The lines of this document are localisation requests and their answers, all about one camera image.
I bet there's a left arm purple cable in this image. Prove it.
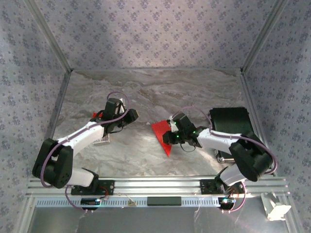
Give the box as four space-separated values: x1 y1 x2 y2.
40 91 129 213

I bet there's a right controller board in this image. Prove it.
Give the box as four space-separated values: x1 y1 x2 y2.
218 197 236 206

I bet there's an aluminium frame post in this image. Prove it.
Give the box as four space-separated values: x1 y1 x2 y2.
25 0 73 73
240 0 289 73

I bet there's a white plastic bracket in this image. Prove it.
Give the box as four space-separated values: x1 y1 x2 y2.
260 192 292 221

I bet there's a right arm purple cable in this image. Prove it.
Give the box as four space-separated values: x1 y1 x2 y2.
172 106 279 214

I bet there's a controller board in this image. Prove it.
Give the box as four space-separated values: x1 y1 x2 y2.
81 198 102 207
218 197 236 206

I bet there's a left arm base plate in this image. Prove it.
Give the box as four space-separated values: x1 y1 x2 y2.
70 180 115 196

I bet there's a left controller board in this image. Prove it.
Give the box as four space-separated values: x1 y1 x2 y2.
81 198 102 207

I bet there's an aluminium front rail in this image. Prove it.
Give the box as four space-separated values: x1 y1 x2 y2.
26 177 291 197

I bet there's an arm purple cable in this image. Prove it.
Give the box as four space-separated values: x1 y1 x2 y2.
172 106 279 214
40 91 129 213

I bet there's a playing card box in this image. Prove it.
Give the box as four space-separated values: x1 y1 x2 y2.
93 134 110 146

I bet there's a black bar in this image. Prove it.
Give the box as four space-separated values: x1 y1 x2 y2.
147 197 182 206

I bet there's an aluminium side rail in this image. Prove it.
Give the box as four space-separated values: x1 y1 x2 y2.
37 70 73 178
239 70 276 176

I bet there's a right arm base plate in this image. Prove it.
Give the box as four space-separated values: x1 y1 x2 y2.
200 179 245 195

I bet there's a black ribbed hard case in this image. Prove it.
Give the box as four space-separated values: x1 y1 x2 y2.
209 107 255 164

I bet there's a red cloth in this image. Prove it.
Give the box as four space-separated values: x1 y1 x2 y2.
151 120 173 158

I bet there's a slotted cable duct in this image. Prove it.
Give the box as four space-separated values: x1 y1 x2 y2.
35 197 221 207

